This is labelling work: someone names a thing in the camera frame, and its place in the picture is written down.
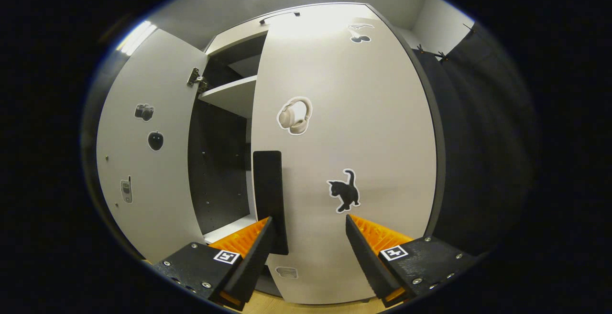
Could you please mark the metal door hinge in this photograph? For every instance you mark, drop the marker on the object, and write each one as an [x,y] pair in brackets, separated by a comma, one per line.
[197,80]

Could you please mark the white shoe cabinet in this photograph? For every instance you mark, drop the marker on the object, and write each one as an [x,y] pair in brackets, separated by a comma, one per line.
[220,161]

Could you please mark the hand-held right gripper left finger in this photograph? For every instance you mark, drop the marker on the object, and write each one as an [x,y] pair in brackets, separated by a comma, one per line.
[251,266]

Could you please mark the small ceiling light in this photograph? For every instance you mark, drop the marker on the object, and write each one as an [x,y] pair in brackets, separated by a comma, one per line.
[136,37]

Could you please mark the cabinet door with camera sticker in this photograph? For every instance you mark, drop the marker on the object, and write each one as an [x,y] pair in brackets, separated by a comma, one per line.
[162,185]

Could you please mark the black backdrop cloth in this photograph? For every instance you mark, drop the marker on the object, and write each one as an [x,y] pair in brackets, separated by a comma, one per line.
[483,137]

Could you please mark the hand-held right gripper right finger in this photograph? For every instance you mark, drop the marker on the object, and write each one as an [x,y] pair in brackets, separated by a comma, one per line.
[368,266]

